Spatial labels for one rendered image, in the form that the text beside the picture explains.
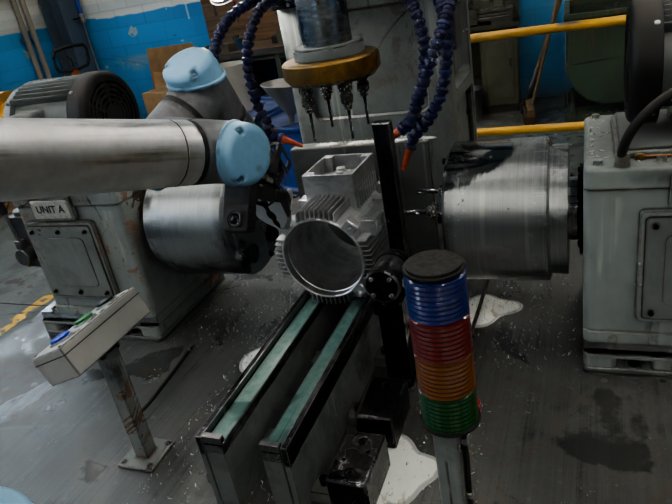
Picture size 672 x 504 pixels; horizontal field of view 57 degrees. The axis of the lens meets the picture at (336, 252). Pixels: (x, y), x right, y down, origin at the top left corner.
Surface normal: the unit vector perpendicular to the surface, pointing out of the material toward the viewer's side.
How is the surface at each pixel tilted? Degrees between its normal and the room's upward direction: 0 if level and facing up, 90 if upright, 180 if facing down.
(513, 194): 54
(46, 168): 98
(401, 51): 90
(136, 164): 103
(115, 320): 69
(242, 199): 60
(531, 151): 17
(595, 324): 90
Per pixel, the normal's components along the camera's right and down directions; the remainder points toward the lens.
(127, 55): -0.35, 0.45
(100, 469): -0.17, -0.89
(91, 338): 0.81, -0.32
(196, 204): -0.37, -0.09
